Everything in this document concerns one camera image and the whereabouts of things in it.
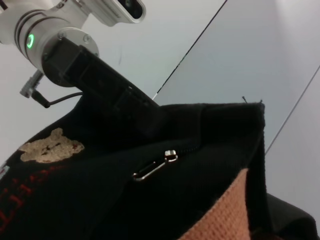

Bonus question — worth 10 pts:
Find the black food bag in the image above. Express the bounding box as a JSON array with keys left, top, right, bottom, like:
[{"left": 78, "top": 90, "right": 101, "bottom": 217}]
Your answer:
[{"left": 0, "top": 95, "right": 316, "bottom": 240}]

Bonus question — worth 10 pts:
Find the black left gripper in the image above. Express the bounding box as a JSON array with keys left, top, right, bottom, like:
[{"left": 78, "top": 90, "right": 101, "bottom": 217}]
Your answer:
[{"left": 41, "top": 40, "right": 161, "bottom": 119}]

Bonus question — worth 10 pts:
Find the silver zipper pull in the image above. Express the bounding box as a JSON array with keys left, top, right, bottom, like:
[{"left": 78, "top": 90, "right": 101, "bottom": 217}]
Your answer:
[{"left": 132, "top": 149, "right": 179, "bottom": 182}]

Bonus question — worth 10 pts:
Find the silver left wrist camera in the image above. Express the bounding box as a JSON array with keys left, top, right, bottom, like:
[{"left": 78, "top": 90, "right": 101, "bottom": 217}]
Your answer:
[{"left": 71, "top": 0, "right": 147, "bottom": 27}]

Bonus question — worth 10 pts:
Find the thin left wrist cable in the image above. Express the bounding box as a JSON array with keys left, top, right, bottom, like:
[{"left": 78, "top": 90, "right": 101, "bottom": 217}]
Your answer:
[{"left": 19, "top": 69, "right": 84, "bottom": 109}]

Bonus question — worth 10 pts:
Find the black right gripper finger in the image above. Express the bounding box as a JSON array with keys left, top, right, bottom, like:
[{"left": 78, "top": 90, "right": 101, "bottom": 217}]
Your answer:
[{"left": 264, "top": 192, "right": 320, "bottom": 240}]

